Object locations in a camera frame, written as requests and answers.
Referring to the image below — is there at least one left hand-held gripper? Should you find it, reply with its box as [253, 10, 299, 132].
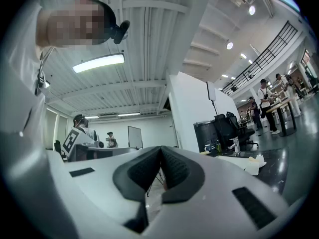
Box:
[62, 126, 87, 159]

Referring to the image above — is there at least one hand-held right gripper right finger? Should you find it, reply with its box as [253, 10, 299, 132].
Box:
[149, 145, 290, 239]

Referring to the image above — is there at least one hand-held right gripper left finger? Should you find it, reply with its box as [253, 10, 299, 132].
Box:
[14, 145, 162, 238]

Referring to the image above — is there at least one white and beige plastic piece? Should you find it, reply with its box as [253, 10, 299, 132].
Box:
[245, 154, 267, 176]

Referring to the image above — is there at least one white desk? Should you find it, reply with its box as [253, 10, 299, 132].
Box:
[74, 144, 137, 162]

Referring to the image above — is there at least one chrome faucet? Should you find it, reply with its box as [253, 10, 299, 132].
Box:
[228, 137, 241, 157]

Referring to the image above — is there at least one black storage box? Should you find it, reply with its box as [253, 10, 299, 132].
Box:
[193, 120, 220, 154]

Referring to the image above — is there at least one black office chair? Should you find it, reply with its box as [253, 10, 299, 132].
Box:
[214, 111, 259, 151]

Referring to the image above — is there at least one whiteboard on stand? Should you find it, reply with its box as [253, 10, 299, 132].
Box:
[128, 125, 144, 149]

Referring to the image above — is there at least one person's white shirt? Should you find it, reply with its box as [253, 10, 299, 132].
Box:
[3, 0, 52, 151]

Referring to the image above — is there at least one long ceiling lamp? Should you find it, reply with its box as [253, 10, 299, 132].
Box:
[72, 53, 125, 73]

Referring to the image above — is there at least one white partition panel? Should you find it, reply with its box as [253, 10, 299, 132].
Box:
[168, 71, 241, 154]

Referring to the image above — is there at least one light panel on stand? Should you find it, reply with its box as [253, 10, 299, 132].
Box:
[206, 81, 218, 117]

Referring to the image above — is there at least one person's head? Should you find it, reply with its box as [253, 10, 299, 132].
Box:
[36, 0, 118, 50]

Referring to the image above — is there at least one black balcony railing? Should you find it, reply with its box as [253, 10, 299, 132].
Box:
[222, 20, 299, 95]

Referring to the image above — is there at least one grey neck strap clip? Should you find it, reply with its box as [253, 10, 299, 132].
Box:
[34, 46, 55, 96]

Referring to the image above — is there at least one round table with black pedestal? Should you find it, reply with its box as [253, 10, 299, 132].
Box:
[266, 98, 298, 137]

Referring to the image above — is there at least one black head-worn camera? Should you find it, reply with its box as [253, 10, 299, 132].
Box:
[113, 20, 131, 45]

